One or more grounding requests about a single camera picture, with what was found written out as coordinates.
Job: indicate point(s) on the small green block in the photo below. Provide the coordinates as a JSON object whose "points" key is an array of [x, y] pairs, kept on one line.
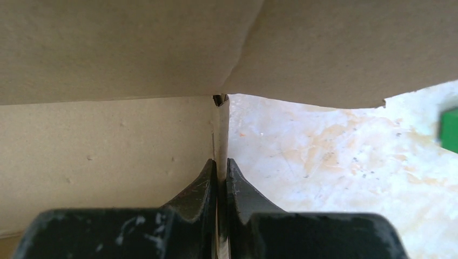
{"points": [[448, 129]]}

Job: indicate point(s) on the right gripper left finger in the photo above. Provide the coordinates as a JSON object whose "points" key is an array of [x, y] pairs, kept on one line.
{"points": [[184, 227]]}

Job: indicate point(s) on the brown cardboard box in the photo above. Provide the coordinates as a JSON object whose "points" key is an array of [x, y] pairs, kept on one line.
{"points": [[325, 106]]}

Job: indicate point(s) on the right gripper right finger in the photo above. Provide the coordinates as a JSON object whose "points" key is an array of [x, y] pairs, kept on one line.
{"points": [[257, 228]]}

